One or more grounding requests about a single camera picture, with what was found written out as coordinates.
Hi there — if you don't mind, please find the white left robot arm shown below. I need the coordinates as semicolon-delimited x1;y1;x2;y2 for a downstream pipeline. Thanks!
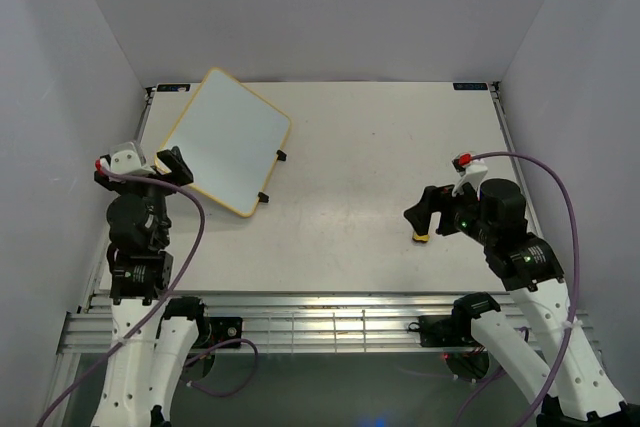
92;141;212;426

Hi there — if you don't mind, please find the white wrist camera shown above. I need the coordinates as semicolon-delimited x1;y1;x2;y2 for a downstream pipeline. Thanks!
452;152;488;197
95;140;153;177

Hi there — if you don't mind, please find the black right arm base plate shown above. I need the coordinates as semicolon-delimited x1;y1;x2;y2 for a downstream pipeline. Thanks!
407;315;480;348

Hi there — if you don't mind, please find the yellow framed whiteboard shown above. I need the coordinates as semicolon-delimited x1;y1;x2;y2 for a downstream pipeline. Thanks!
158;68;292;218

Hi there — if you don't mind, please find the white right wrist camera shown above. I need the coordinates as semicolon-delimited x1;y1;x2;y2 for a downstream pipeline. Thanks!
452;152;488;197

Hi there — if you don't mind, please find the aluminium table right rail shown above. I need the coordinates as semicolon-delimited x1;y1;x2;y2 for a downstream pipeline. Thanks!
488;81;545;240

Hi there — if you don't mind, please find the black wire easel stand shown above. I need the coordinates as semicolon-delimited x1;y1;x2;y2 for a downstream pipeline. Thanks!
257;149;289;204

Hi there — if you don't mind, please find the aluminium table front rail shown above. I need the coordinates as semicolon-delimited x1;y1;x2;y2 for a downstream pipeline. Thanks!
57;291;599;356

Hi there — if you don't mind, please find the blue corner label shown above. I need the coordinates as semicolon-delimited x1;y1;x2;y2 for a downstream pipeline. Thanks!
156;83;191;93
452;82;488;91

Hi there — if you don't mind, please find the yellow whiteboard eraser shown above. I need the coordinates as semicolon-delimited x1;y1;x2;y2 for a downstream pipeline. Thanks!
412;232;430;243

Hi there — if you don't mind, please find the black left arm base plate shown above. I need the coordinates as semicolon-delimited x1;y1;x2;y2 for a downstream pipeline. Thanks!
196;317;244;349

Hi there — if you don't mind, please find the left blue corner label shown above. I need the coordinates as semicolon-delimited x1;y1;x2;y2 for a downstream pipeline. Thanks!
156;83;191;93

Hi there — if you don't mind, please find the right blue corner label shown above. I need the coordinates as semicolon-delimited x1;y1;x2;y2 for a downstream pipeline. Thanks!
452;82;488;91

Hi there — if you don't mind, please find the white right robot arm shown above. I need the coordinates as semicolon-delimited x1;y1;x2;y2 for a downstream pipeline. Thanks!
404;179;639;426

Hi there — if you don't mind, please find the aluminium table left rail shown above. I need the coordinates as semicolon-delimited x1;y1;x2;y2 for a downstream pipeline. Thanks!
74;86;154;313

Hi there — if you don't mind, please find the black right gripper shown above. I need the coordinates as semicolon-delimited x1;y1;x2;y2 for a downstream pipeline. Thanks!
402;176;495;245

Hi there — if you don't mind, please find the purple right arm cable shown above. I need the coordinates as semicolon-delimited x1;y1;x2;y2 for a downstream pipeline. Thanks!
452;151;581;427

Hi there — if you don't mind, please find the aluminium table rail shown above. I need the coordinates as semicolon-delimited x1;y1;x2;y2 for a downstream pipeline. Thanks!
57;291;599;356
74;86;154;313
488;81;545;240

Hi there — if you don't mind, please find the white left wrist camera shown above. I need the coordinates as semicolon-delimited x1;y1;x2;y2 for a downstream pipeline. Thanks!
95;140;153;177

